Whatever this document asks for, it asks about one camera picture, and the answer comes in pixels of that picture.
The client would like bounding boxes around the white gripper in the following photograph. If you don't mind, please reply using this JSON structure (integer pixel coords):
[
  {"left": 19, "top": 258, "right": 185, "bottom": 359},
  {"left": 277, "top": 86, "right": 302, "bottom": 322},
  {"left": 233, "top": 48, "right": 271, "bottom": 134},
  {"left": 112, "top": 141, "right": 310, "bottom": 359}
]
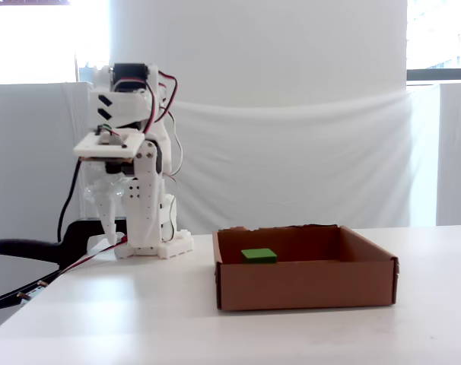
[{"left": 83, "top": 138, "right": 164, "bottom": 249}]

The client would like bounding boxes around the green cube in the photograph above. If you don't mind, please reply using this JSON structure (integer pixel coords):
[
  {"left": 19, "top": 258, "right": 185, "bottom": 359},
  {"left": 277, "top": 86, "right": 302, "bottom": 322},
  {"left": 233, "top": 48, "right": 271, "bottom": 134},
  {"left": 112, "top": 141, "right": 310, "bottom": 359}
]
[{"left": 240, "top": 248, "right": 278, "bottom": 265}]

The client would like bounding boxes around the brown cardboard box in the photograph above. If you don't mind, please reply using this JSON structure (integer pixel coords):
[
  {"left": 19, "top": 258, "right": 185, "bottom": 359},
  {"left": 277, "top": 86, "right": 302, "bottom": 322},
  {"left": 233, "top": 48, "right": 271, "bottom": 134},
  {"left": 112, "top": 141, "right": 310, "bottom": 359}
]
[{"left": 211, "top": 223, "right": 401, "bottom": 313}]

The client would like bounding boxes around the wide white partition panel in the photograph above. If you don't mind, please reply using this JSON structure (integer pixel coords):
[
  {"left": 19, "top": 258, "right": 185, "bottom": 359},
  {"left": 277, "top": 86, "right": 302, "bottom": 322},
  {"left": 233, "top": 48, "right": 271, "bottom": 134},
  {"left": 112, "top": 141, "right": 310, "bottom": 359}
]
[{"left": 0, "top": 81, "right": 91, "bottom": 245}]

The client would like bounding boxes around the black strip with screws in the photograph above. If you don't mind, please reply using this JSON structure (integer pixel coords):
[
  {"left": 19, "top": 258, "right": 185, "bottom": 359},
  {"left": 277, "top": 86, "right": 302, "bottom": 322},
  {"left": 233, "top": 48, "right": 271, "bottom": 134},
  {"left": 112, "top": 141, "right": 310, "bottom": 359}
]
[{"left": 0, "top": 265, "right": 64, "bottom": 311}]

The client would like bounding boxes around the white backdrop cloth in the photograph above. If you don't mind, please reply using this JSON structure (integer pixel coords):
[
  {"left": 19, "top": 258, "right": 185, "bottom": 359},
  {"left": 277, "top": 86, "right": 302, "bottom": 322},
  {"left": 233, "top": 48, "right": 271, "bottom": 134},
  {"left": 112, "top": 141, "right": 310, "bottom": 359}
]
[{"left": 86, "top": 81, "right": 441, "bottom": 235}]

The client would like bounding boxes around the narrow white partition panel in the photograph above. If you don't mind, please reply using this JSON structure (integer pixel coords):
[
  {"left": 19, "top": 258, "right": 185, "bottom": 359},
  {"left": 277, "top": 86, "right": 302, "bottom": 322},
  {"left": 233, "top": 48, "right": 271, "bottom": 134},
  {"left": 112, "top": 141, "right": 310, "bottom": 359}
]
[{"left": 435, "top": 81, "right": 461, "bottom": 227}]

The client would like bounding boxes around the red black power cable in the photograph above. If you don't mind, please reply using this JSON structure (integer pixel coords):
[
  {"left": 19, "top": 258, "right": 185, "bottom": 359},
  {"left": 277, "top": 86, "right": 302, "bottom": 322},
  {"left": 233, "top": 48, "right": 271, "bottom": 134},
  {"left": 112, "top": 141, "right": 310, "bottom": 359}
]
[{"left": 57, "top": 234, "right": 129, "bottom": 275}]

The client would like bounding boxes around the black camera cable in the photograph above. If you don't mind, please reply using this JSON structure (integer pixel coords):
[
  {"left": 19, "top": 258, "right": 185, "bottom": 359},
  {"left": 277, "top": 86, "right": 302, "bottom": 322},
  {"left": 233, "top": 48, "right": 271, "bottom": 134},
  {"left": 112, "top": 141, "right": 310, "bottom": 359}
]
[{"left": 56, "top": 158, "right": 84, "bottom": 244}]

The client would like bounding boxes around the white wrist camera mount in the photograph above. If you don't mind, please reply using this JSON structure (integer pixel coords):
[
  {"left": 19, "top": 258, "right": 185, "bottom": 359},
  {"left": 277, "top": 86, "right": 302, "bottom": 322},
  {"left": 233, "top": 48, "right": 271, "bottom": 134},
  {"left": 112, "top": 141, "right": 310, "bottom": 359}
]
[{"left": 72, "top": 128, "right": 147, "bottom": 161}]

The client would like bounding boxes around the red black servo wire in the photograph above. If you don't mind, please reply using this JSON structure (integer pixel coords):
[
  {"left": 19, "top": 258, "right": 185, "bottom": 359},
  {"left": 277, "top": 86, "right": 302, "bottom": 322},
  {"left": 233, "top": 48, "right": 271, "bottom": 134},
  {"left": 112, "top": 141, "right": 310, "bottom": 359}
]
[{"left": 145, "top": 71, "right": 179, "bottom": 134}]

